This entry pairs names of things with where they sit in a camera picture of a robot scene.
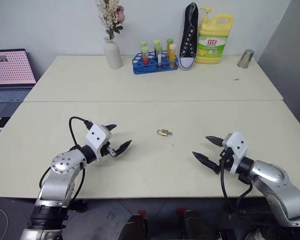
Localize black canvas sneaker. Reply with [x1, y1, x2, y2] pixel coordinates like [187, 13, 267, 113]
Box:
[178, 2, 200, 71]

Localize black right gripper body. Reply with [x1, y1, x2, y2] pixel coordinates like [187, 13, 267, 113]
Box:
[214, 146, 235, 176]

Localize green-capped tube with orange liquid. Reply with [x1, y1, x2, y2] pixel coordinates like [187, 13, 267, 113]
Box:
[168, 43, 178, 69]
[166, 37, 174, 57]

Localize green-capped dark tube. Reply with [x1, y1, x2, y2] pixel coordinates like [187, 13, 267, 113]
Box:
[152, 39, 161, 58]

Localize blue test tube rack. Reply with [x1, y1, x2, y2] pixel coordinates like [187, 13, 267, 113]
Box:
[132, 50, 179, 75]

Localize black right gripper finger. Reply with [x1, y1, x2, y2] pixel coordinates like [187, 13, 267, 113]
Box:
[191, 150, 220, 174]
[205, 135, 225, 148]

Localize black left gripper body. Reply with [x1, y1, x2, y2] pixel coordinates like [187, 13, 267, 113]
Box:
[99, 140, 117, 159]

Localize yellow detergent pump bottle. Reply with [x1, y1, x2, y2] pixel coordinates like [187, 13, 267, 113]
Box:
[195, 6, 234, 65]

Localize dark rounded shape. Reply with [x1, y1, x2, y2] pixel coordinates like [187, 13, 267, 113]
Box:
[181, 210, 216, 240]
[118, 214, 149, 240]

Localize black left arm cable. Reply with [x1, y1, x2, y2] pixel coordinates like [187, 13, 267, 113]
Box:
[38, 116, 94, 202]

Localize green-capped tube with white label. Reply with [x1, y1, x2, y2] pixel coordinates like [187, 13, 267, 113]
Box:
[155, 45, 164, 70]

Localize white ceramic vase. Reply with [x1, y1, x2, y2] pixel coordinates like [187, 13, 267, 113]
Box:
[103, 36, 124, 70]

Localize silver metal cup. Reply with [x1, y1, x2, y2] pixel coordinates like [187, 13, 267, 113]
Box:
[236, 48, 255, 69]

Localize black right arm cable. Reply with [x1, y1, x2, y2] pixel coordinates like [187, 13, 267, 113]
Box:
[219, 159, 268, 221]

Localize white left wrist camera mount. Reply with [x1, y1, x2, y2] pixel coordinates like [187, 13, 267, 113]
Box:
[85, 123, 113, 161]

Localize dried flower bouquet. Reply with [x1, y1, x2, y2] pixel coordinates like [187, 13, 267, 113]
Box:
[95, 0, 126, 41]

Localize gray laptop computer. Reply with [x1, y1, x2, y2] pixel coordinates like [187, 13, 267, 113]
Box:
[0, 48, 38, 119]

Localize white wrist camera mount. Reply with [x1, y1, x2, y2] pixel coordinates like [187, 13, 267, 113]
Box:
[85, 123, 113, 161]
[222, 132, 249, 175]

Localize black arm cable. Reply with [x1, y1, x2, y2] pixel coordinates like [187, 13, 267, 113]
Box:
[219, 159, 268, 221]
[38, 116, 94, 202]

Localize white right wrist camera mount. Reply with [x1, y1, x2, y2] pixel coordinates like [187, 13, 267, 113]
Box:
[222, 132, 249, 175]

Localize green-capped tube with red liquid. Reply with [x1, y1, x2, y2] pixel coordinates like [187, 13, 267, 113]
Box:
[141, 46, 150, 66]

